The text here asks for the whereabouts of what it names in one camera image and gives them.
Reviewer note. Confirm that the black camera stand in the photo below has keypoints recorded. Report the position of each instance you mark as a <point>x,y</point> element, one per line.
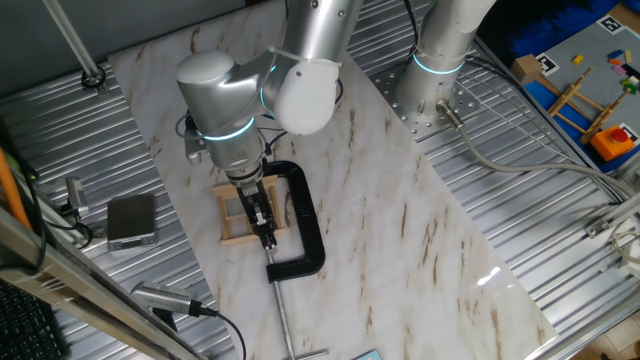
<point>165,320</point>

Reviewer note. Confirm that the small silver camera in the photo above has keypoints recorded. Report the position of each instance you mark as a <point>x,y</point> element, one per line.
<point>76,195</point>

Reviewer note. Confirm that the blue foam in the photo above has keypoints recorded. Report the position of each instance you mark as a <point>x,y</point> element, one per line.
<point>550,30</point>

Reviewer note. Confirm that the black keyboard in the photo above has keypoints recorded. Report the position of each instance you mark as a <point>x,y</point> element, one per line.
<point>25,325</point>

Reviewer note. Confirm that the aluminium pole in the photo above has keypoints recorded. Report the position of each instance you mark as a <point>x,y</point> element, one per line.
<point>70,35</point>

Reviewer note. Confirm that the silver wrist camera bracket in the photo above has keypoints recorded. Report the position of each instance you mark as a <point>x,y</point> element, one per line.
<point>194,147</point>

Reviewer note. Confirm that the blue toy brick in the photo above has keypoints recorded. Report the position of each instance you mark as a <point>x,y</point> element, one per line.
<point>615,54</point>

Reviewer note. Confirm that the black white fiducial tag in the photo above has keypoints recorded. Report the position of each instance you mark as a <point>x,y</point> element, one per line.
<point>547,64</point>
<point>632,131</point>
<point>611,24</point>

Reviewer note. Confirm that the aluminium frame beam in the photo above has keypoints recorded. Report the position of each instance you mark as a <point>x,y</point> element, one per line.
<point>75,280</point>

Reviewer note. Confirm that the pink toy brick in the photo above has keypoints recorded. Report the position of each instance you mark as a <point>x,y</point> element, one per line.
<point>620,70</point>

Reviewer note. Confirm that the wooden window frame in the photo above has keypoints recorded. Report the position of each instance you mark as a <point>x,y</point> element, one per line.
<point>235,240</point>

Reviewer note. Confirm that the orange toy brick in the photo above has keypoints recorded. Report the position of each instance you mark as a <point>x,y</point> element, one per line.
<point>615,62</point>

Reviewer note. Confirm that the cardboard block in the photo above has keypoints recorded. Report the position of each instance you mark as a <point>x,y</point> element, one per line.
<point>525,70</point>

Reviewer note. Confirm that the green toy brick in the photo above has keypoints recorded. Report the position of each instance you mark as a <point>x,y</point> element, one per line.
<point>630,88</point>

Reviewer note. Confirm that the large silver camera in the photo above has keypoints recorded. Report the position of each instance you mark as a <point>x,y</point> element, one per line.
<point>165,297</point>

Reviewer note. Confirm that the wooden easel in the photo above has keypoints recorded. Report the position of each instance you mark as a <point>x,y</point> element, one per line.
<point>565,97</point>

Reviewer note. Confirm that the black C-clamp with screw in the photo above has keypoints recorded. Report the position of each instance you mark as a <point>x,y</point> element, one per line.
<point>310,225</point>

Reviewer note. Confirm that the metal corner bracket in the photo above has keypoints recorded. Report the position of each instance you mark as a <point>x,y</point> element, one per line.
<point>598,227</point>

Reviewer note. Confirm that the orange tube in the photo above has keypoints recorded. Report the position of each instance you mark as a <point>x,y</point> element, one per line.
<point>10,190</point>

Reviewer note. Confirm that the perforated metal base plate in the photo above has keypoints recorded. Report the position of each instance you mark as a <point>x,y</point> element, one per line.
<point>385,95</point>

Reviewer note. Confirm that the yellow toy brick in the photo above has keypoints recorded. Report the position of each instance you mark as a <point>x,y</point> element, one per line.
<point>578,59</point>

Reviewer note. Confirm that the orange emergency stop box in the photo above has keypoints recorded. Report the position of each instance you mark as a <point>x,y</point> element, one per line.
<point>610,145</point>

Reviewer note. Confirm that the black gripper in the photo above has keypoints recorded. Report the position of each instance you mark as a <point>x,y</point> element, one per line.
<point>255,200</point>

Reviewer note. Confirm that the marble pattern board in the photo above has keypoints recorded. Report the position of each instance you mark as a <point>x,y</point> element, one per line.
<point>375,200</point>

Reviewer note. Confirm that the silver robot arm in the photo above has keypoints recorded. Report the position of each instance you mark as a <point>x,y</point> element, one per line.
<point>210,95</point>

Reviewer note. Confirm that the grey brick baseplate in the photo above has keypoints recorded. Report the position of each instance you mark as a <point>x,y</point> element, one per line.
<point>595,55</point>

